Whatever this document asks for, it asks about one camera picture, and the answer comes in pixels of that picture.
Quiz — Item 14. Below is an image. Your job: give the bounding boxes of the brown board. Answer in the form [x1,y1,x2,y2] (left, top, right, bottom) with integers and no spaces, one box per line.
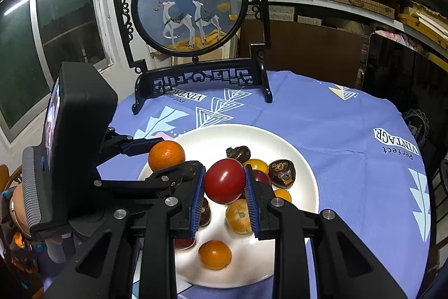
[238,19,372,90]

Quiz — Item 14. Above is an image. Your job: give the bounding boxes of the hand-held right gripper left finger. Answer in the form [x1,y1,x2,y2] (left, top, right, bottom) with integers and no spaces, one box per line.
[45,165,207,299]

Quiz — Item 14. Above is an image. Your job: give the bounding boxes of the pale orange fruit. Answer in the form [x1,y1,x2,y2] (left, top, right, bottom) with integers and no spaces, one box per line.
[225,199,253,234]

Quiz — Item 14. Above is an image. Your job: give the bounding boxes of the purple printed tablecloth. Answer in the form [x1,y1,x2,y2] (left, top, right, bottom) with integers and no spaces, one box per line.
[63,70,438,299]

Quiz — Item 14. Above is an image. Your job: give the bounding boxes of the orange kumquat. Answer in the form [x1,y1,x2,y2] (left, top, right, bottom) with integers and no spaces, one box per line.
[273,189,293,203]
[198,240,232,270]
[242,158,269,174]

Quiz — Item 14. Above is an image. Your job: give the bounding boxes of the white plate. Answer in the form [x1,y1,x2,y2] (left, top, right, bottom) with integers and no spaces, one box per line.
[137,124,320,286]

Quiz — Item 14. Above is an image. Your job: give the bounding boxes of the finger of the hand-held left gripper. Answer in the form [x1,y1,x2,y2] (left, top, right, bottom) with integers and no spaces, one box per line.
[94,160,205,208]
[101,127,165,167]

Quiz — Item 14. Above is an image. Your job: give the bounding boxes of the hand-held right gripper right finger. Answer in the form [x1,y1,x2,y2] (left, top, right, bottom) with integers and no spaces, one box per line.
[243,166,408,299]

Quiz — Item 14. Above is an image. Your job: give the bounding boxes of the orange mandarin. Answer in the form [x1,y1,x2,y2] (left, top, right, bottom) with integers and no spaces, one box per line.
[148,140,186,172]

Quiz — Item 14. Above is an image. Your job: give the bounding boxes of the round deer art screen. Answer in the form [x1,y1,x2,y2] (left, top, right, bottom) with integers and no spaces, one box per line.
[111,0,274,115]

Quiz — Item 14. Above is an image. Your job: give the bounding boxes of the black wire object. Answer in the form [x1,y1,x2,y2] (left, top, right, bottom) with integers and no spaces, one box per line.
[402,108,436,149]

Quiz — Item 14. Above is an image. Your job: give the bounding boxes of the window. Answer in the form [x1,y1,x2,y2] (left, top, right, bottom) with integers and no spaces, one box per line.
[0,0,116,146]

